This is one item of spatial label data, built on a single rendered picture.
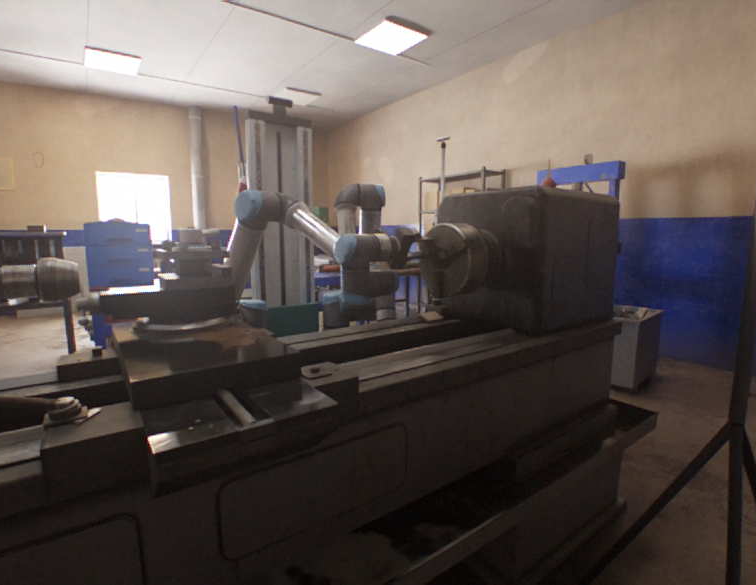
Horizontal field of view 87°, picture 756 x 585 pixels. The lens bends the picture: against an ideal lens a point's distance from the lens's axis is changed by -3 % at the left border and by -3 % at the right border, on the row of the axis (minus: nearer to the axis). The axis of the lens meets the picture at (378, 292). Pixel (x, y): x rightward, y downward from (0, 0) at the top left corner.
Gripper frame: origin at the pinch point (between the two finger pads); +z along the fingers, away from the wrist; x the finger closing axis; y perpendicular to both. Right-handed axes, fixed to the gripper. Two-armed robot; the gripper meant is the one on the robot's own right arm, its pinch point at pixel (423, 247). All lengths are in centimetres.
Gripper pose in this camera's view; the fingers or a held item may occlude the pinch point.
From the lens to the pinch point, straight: 145.5
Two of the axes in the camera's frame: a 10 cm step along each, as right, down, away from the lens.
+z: 8.1, -0.8, 5.8
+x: 3.2, -7.7, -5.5
